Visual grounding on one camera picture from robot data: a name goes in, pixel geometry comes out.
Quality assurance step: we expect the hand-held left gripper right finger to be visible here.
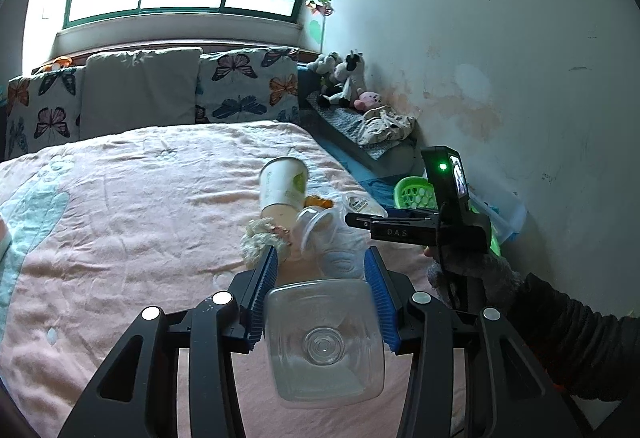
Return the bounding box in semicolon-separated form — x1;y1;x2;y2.
364;245;583;438

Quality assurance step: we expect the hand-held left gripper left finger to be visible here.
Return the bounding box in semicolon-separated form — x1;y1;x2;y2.
59;245;279;438

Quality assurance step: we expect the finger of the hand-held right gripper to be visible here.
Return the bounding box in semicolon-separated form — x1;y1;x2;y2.
345;211;440;228

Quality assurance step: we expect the green plastic basket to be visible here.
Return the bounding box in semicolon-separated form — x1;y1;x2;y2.
394;175;502;259

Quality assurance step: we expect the clear plastic bottle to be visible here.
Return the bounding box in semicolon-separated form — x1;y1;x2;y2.
263;279;387;403

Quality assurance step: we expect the person's right forearm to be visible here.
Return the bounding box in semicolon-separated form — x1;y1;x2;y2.
502;272;640;401

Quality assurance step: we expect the person's right hand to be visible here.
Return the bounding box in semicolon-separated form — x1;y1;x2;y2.
424;245;524;315

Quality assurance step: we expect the clear plastic packaging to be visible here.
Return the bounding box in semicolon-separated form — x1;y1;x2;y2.
310;218;372;280

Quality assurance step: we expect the clear plastic storage box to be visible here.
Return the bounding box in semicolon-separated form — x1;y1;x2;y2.
477;188;527;245

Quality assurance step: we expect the clear plastic cup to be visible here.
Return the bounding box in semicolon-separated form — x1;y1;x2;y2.
297;208;346;252

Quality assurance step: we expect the patterned beige cloth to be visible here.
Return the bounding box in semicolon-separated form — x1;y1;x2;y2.
360;108;417;144

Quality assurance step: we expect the grey patterned bench pad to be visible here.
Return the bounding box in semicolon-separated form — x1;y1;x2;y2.
299;91;427;175

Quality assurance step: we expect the white paper cup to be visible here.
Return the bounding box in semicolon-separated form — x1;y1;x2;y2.
259;157;310;224

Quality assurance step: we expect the pink plush toy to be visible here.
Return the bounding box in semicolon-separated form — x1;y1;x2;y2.
353;91;382;112

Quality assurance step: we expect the pink blanket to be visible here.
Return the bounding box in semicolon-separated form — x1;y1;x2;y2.
0;121;451;438

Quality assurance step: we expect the grey white plush toy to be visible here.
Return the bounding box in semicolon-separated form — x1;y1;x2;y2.
306;53;342;75

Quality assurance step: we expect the butterfly print cushion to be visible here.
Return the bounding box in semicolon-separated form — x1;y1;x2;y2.
194;47;301;125
5;66;86;160

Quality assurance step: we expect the colourful pinwheel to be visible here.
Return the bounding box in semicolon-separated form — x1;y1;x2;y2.
302;0;337;55

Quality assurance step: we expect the grey cushion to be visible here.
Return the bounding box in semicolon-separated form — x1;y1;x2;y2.
80;47;203;139

